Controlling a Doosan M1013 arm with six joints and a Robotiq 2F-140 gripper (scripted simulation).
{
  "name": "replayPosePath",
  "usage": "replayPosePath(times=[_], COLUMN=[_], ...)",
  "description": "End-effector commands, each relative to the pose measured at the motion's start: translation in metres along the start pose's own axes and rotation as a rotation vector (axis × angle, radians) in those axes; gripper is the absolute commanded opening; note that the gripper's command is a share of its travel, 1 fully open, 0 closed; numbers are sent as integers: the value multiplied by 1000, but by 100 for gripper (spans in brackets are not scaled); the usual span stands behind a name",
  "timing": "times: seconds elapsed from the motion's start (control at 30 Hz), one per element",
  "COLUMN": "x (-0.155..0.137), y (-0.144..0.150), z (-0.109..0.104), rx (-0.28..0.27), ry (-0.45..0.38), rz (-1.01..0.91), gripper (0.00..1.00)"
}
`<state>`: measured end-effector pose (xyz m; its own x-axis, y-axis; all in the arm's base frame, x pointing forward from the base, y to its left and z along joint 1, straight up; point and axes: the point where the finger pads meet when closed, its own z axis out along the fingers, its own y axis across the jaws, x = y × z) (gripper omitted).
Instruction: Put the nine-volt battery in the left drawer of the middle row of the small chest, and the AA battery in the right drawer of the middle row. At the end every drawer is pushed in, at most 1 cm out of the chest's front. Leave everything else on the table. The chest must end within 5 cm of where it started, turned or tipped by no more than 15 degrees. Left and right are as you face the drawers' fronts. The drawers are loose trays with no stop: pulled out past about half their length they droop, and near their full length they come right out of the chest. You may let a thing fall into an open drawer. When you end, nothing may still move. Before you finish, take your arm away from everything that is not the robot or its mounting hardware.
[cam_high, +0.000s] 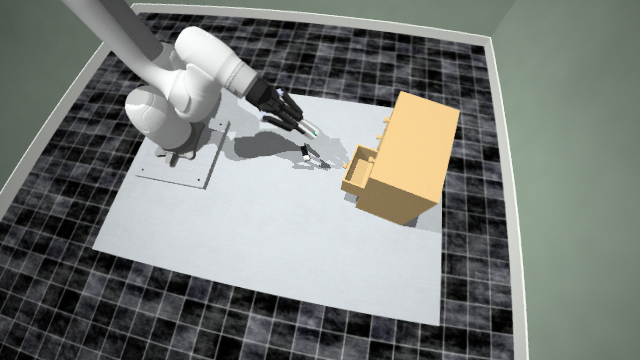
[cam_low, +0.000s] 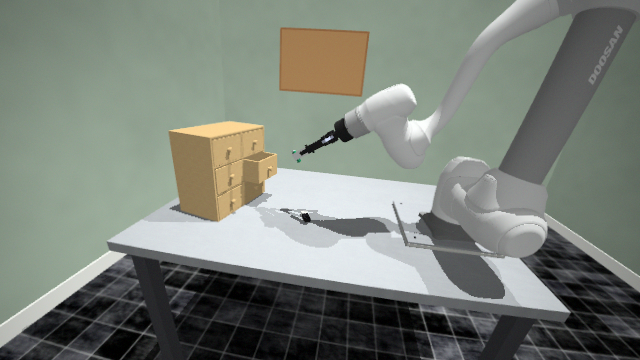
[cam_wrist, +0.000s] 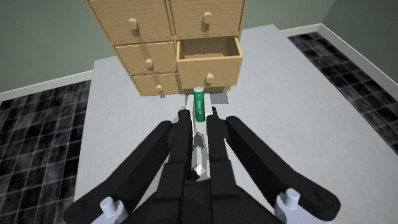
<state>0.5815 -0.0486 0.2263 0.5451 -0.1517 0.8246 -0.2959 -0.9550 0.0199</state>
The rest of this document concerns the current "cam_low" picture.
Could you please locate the tan chest of drawers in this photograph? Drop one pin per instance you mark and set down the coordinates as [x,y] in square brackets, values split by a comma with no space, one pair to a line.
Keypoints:
[194,166]

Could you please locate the wooden drawer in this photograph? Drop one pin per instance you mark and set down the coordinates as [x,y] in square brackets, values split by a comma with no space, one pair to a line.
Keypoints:
[222,151]
[250,192]
[224,177]
[227,202]
[250,146]
[257,172]

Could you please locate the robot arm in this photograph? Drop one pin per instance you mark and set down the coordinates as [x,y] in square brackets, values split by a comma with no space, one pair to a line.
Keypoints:
[502,210]

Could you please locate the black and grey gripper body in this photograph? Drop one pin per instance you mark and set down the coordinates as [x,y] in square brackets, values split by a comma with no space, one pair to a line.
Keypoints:
[340,132]

